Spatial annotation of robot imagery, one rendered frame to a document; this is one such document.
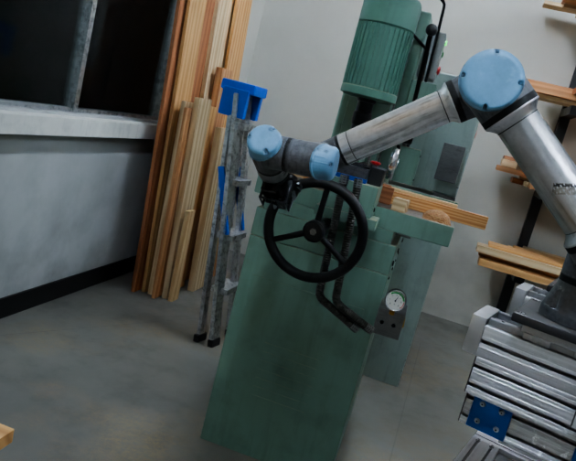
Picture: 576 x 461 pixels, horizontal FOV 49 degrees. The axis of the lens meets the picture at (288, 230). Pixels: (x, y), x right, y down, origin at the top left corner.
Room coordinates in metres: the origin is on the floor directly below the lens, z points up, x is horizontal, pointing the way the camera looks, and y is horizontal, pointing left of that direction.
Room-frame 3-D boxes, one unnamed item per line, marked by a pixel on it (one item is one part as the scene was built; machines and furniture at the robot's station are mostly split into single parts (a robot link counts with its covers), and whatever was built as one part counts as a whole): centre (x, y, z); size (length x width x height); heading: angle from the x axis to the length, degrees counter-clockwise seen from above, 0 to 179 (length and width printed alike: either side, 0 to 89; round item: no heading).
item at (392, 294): (1.77, -0.35, 0.65); 0.06 x 0.04 x 0.08; 79
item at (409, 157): (2.18, -0.33, 1.02); 0.09 x 0.07 x 0.12; 79
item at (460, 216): (1.99, -0.30, 0.92); 0.59 x 0.02 x 0.04; 79
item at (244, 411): (2.14, -0.16, 0.35); 0.58 x 0.45 x 0.71; 169
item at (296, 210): (1.97, -0.13, 0.82); 0.40 x 0.21 x 0.04; 79
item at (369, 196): (1.82, -0.16, 0.91); 0.15 x 0.14 x 0.09; 79
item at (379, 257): (2.14, -0.16, 0.76); 0.57 x 0.45 x 0.09; 169
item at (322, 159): (1.38, -0.01, 1.02); 0.11 x 0.11 x 0.08; 77
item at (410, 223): (1.91, -0.17, 0.87); 0.61 x 0.30 x 0.06; 79
